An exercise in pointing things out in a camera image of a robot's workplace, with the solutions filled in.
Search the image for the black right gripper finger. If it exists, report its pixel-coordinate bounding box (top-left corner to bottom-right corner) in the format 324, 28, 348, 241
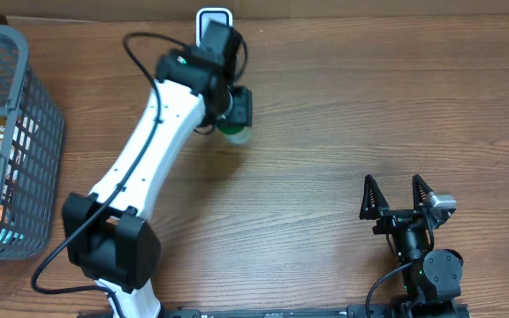
412, 174, 433, 211
359, 174, 390, 220

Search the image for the green lidded jar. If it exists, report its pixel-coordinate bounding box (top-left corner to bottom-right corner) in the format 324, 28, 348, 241
217, 126, 253, 145

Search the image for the green Kleenex tissue pack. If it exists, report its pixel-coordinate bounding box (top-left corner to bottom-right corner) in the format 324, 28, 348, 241
0, 229, 24, 254

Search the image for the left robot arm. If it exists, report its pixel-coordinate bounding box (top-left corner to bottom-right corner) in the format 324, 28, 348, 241
62, 21, 253, 317

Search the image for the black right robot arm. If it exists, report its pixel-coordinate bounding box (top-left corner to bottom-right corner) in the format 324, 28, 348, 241
359, 174, 470, 317

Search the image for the white barcode scanner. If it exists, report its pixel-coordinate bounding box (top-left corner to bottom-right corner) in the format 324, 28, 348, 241
195, 7, 233, 46

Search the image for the brown cardboard backdrop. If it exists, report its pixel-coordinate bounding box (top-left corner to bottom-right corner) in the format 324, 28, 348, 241
0, 0, 509, 21

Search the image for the grey plastic shopping basket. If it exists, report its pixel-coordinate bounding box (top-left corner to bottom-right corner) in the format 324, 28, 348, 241
0, 26, 65, 261

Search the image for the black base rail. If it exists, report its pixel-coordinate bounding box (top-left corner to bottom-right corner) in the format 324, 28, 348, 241
76, 304, 406, 318

